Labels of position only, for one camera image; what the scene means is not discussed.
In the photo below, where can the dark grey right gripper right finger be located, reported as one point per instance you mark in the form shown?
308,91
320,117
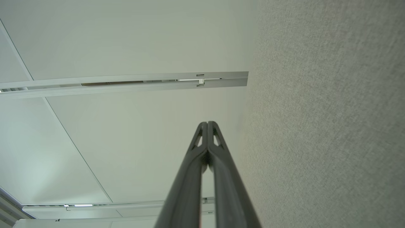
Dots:
229,196

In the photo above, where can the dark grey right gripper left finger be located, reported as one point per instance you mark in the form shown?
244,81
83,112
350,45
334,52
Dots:
186,190

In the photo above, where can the white ceiling rail with lamp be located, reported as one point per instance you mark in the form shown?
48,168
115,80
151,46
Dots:
95,209

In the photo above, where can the long white ceiling light rail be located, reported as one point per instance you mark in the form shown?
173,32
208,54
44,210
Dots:
126,89

